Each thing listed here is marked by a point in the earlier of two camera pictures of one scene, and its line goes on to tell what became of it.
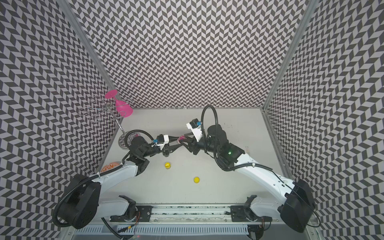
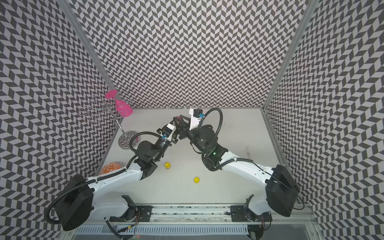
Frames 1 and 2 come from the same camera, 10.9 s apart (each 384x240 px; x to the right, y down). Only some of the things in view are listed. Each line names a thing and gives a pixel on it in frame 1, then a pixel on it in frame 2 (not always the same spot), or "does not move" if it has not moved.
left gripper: x=170 y=149 → x=173 y=140
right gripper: x=194 y=144 → x=182 y=131
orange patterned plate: x=110 y=166 does not move
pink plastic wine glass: x=124 y=110 does not move
